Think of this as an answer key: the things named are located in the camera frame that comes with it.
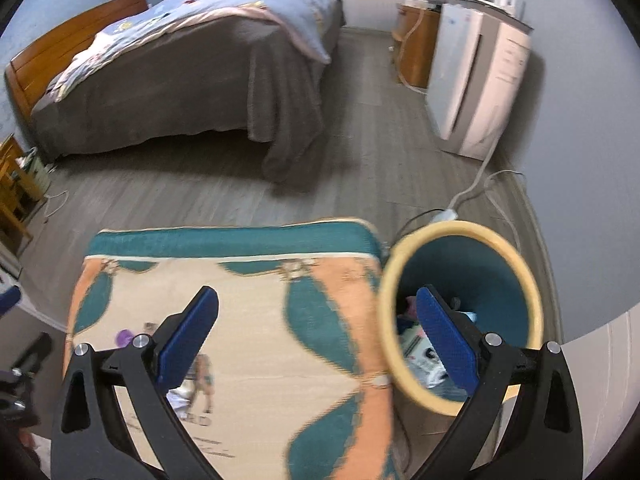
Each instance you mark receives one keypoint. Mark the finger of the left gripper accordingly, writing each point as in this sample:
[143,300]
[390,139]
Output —
[9,299]

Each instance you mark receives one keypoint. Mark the wooden headboard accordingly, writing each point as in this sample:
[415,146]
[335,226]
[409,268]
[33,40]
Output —
[29,73]

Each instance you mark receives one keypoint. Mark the wooden tv cabinet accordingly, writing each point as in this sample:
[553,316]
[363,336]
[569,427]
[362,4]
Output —
[414,41]

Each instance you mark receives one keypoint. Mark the teal orange patterned blanket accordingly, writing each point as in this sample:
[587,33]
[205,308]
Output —
[292,382]

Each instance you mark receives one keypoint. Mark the light blue floral quilt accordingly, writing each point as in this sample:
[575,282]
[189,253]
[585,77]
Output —
[304,21]

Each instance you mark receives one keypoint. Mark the purple plastic wrapper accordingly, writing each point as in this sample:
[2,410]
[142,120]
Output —
[124,337]

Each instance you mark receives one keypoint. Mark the wooden bedside shelf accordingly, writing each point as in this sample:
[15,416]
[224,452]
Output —
[24,184]

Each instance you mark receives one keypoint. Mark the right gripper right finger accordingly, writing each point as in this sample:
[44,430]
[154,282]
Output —
[439,323]

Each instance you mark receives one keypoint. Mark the white air purifier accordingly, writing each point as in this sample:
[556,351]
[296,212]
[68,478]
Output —
[480,58]

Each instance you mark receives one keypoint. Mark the bed with grey cover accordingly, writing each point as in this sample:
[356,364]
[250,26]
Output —
[228,74]

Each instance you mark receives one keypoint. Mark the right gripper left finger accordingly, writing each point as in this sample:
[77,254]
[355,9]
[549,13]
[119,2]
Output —
[180,337]

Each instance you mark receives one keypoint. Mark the yellow rimmed teal trash bin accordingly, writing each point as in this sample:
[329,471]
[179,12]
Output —
[478,273]

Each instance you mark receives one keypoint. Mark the blue silver snack wrapper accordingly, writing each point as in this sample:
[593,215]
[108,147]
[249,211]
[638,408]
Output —
[421,357]

